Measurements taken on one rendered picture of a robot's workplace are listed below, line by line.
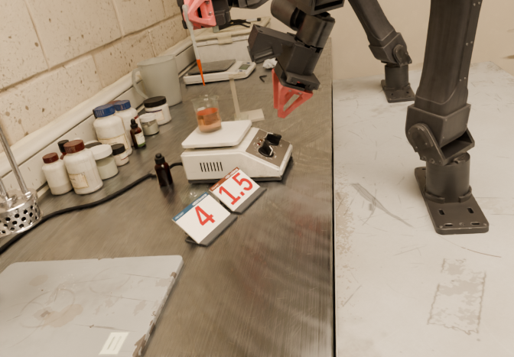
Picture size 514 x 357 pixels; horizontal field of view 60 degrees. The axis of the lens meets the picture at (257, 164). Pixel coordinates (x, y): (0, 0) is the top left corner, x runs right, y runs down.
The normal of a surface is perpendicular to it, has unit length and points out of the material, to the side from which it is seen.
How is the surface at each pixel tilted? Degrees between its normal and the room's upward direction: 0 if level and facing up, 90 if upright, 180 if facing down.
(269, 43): 104
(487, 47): 90
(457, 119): 99
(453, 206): 0
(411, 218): 0
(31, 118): 90
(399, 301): 0
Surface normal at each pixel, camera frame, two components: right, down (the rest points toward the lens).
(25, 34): 0.98, -0.08
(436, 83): -0.76, 0.26
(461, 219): -0.16, -0.90
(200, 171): -0.24, 0.44
